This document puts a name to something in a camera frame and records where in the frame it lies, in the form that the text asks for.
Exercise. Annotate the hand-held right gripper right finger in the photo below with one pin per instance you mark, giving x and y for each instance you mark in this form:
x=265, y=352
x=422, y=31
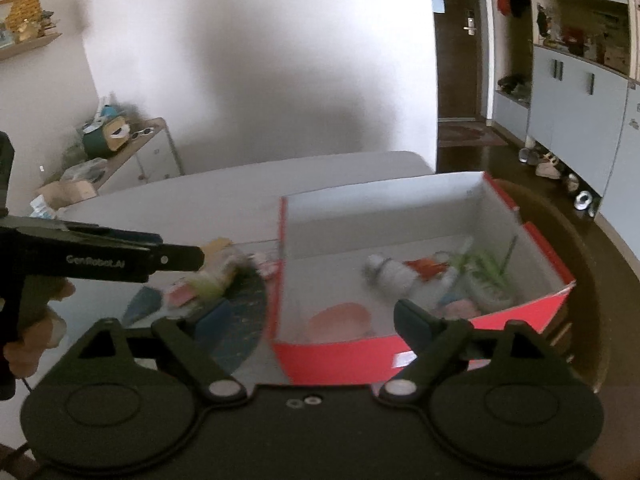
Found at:
x=412, y=322

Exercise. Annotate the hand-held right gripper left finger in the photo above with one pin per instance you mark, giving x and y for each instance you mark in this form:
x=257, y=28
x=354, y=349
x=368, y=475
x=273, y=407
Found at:
x=215, y=320

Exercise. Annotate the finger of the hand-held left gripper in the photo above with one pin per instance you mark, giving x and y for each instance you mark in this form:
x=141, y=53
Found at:
x=115, y=237
x=180, y=257

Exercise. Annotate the clear jar with green lid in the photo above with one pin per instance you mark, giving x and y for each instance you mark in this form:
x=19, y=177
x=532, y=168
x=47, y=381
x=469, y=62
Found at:
x=220, y=277

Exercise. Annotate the white plastic bottle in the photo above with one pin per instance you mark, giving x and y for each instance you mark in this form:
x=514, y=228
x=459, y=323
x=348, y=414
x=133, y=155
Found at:
x=392, y=274

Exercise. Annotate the orange toy figure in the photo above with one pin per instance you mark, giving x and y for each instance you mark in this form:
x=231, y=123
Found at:
x=427, y=266

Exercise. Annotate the pink heart-shaped box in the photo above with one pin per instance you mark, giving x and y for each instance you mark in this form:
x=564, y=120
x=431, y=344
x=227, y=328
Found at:
x=340, y=322

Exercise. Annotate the red cardboard box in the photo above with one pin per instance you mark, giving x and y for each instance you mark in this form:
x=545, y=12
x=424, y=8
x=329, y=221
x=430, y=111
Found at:
x=350, y=360

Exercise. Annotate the light green plastic toy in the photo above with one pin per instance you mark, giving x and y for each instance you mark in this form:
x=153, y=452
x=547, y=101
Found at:
x=487, y=266

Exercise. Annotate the person's left hand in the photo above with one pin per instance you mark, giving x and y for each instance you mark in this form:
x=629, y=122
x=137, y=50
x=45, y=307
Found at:
x=37, y=325

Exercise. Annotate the dark speckled round mat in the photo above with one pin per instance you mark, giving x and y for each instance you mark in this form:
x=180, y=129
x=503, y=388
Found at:
x=245, y=320

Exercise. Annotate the small yellow box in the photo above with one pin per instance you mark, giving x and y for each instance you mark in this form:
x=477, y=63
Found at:
x=216, y=249

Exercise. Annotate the blue fan-shaped pad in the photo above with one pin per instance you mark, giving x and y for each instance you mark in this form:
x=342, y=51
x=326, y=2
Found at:
x=142, y=306

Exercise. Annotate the brown cardboard carton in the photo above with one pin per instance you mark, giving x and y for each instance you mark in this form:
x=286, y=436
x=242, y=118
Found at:
x=67, y=192

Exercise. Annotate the white and wood sideboard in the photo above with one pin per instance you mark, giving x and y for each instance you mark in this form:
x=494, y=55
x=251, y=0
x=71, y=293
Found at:
x=145, y=160

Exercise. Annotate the teal bag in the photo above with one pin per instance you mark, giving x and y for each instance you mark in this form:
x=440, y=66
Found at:
x=105, y=135

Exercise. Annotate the white sunglasses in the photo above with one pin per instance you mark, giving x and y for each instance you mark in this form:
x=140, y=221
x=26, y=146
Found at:
x=141, y=133

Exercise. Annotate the brown door mat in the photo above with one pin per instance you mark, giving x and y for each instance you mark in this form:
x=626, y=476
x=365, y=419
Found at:
x=470, y=135

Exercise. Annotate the white sneakers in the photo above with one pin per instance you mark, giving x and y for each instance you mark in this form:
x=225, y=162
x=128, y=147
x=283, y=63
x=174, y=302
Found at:
x=549, y=166

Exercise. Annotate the silver shoes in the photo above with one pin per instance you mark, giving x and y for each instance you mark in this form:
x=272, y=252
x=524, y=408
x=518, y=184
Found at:
x=584, y=201

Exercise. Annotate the dark wooden door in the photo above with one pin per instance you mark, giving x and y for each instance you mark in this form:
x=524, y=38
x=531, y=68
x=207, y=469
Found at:
x=460, y=70

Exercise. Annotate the silver door lock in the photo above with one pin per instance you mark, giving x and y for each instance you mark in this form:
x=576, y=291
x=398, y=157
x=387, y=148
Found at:
x=469, y=21

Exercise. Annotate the wooden wall shelf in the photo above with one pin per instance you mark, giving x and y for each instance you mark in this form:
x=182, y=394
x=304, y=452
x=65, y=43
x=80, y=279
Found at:
x=27, y=35

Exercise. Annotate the white wall cabinet unit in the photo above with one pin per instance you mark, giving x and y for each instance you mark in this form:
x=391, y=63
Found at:
x=580, y=85

